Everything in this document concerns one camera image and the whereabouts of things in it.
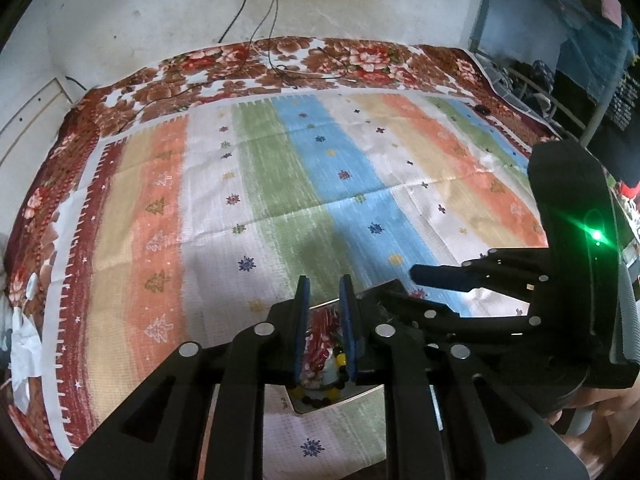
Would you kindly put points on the small black object on bed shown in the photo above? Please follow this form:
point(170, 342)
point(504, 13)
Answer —
point(482, 109)

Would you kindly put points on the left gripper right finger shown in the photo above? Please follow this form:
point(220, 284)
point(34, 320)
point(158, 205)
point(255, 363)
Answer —
point(352, 326)

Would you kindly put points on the white bed headboard panel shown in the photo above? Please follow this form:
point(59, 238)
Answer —
point(33, 129)

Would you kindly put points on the floral red blanket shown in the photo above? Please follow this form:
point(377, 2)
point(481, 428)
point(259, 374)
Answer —
point(282, 66)

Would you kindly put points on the metal clothes rack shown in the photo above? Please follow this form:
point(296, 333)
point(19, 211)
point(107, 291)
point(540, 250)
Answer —
point(560, 58)

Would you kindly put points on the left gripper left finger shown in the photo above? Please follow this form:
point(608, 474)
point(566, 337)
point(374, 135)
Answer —
point(300, 312)

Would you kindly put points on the person's right hand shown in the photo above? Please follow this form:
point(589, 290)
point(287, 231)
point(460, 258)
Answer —
point(616, 412)

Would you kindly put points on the white crumpled cloth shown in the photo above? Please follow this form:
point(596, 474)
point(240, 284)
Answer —
point(21, 344)

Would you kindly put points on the striped colourful bed cover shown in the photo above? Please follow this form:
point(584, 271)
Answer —
point(192, 227)

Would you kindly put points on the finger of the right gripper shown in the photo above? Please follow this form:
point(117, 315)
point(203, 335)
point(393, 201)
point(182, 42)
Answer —
point(450, 277)
point(416, 324)

